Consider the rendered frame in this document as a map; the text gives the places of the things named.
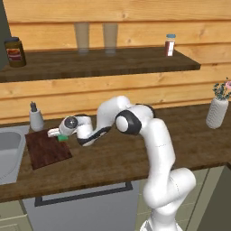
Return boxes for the dark dishwasher handle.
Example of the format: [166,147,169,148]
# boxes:
[33,180,134,208]

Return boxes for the grey dishwasher door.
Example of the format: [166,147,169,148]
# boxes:
[22,180,141,231]

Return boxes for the grey sink basin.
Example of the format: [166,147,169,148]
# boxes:
[0,125,31,186]

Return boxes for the dark wooden cutting board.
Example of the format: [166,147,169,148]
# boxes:
[24,129,73,171]

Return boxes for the beige cabinet drawer front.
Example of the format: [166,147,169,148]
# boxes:
[0,199,33,231]

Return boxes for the white soap dispenser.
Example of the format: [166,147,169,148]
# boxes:
[28,101,45,133]

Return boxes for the green sponge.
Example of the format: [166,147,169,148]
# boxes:
[57,134,69,143]

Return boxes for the dark jar with red label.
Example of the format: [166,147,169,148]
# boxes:
[4,36,27,69]

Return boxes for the flowers with green leaves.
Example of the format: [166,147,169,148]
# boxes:
[212,77,231,101]

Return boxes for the dark wooden wall shelf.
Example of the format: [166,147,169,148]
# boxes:
[0,46,202,84]

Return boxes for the small red spice jar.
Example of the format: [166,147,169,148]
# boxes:
[164,33,177,58]

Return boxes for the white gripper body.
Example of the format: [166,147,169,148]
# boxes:
[47,127,61,138]

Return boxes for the clear drinking glass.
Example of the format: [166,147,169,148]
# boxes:
[73,22,90,54]
[102,23,119,55]

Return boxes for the white ribbed vase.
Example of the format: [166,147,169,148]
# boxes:
[205,97,229,130]

